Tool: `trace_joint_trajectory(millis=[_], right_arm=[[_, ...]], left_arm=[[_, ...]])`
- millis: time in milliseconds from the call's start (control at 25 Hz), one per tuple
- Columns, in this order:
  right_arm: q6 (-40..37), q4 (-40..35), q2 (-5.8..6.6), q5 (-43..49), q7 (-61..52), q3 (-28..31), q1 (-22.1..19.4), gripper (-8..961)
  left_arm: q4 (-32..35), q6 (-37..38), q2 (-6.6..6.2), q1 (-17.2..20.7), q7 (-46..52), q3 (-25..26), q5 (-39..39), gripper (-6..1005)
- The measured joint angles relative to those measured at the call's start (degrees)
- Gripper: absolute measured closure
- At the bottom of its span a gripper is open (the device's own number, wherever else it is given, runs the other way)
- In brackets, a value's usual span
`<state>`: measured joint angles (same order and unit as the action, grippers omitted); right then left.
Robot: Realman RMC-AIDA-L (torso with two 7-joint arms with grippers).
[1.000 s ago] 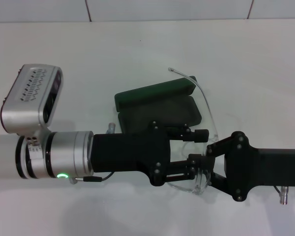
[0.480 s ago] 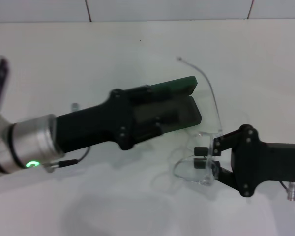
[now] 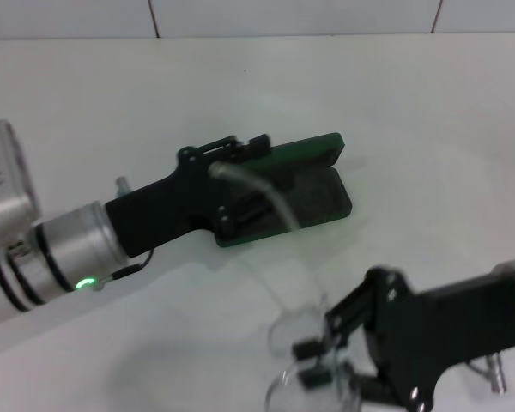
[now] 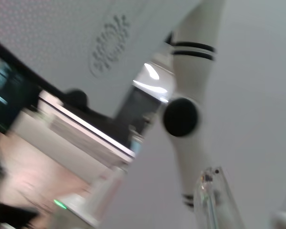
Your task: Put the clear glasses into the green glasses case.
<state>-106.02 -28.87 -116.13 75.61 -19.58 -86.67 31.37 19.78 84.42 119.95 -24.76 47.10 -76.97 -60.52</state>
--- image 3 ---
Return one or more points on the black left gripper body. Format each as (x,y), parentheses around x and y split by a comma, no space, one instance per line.
(163,210)

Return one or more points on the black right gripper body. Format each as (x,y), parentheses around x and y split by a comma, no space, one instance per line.
(433,335)

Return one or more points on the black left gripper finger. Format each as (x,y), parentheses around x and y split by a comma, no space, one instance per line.
(259,146)
(253,216)

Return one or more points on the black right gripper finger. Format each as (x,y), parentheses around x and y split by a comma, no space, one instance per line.
(315,378)
(311,348)

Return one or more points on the clear white glasses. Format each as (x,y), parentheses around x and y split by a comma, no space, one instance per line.
(279,201)

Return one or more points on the green glasses case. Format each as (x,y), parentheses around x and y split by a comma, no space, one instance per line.
(322,201)

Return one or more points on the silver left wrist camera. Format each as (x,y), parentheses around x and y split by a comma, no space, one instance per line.
(4,184)

